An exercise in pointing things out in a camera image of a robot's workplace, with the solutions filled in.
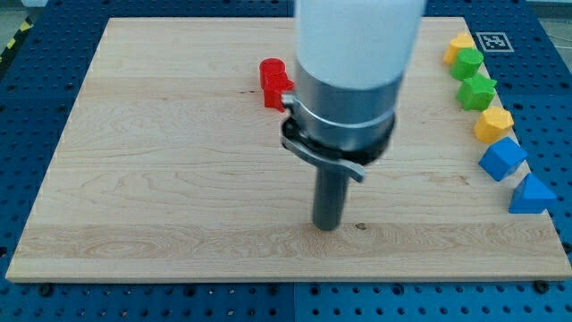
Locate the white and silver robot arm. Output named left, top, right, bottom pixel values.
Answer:
left=282, top=0, right=426, bottom=182

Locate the light wooden board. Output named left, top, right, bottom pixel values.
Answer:
left=6, top=18, right=571, bottom=284

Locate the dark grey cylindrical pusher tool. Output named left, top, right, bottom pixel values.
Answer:
left=312, top=168, right=349, bottom=231

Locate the red star block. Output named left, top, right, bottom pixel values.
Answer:
left=262, top=72, right=295, bottom=113

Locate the red cylinder block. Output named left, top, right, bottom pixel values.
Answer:
left=259, top=57, right=286, bottom=89

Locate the green star block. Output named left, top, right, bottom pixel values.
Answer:
left=456, top=73, right=497, bottom=111

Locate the green cylinder block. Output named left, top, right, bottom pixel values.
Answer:
left=450, top=48, right=484, bottom=81

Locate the yellow hexagon block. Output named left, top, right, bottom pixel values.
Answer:
left=474, top=106, right=514, bottom=144

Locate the yellow block at top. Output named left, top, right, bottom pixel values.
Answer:
left=442, top=32, right=475, bottom=65

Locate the blue cube block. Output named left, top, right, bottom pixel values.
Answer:
left=478, top=137, right=528, bottom=182

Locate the white fiducial marker tag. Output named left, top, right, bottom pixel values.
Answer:
left=476, top=31, right=514, bottom=53

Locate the blue triangle block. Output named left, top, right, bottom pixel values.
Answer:
left=509, top=173, right=557, bottom=214

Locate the black and yellow hazard tape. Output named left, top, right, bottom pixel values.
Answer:
left=1, top=15, right=34, bottom=64

